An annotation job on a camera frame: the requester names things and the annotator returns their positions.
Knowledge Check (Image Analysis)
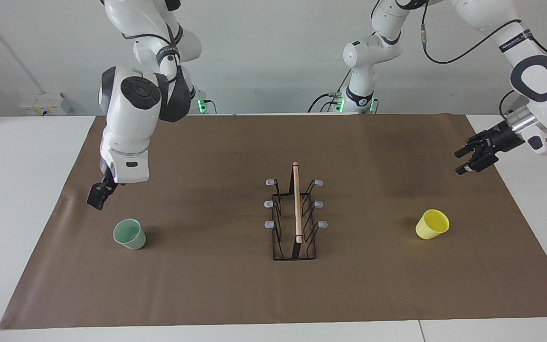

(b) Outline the white wall socket box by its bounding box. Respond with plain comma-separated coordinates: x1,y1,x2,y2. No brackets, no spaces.
19,93,72,116

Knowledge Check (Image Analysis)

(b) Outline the black wire cup rack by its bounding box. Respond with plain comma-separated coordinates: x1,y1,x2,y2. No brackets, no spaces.
264,161,328,261

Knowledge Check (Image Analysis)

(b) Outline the pale green plastic cup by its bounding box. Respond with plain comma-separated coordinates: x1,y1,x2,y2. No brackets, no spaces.
113,218,147,250

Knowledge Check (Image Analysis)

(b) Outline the yellow plastic cup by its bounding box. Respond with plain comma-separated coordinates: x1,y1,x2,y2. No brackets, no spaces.
415,209,450,240

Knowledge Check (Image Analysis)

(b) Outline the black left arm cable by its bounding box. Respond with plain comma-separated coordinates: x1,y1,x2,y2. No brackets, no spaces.
418,0,523,65

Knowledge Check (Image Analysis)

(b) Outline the brown paper table mat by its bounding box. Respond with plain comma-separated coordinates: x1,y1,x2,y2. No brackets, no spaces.
0,113,547,330

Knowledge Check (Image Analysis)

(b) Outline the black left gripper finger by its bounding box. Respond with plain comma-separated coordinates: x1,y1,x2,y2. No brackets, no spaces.
454,131,492,159
455,150,498,175

